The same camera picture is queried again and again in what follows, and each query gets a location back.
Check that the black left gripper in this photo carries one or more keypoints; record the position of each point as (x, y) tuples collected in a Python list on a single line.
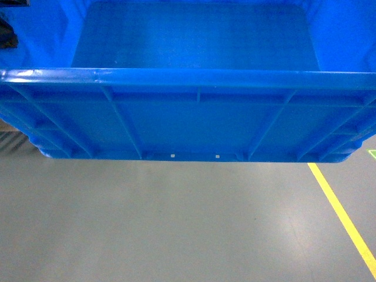
[(9, 39)]

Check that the large blue plastic crate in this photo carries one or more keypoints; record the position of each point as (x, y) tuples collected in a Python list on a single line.
[(212, 81)]

